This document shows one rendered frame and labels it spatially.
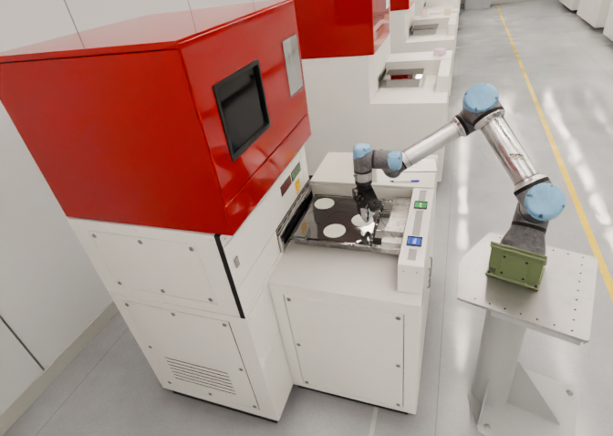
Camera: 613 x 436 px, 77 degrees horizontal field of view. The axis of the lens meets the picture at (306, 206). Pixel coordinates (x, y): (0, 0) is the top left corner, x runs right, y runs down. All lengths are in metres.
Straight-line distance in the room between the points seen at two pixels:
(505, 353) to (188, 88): 1.61
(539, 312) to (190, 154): 1.27
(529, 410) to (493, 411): 0.16
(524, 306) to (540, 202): 0.38
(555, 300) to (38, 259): 2.56
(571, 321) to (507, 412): 0.82
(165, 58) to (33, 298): 1.95
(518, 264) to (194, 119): 1.21
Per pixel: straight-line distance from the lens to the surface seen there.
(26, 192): 2.62
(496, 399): 2.23
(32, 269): 2.69
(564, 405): 2.39
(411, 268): 1.47
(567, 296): 1.68
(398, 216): 1.84
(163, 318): 1.85
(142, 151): 1.27
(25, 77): 1.47
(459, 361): 2.41
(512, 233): 1.60
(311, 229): 1.77
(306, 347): 1.91
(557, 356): 2.57
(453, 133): 1.67
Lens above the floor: 1.94
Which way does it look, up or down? 33 degrees down
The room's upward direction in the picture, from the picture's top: 9 degrees counter-clockwise
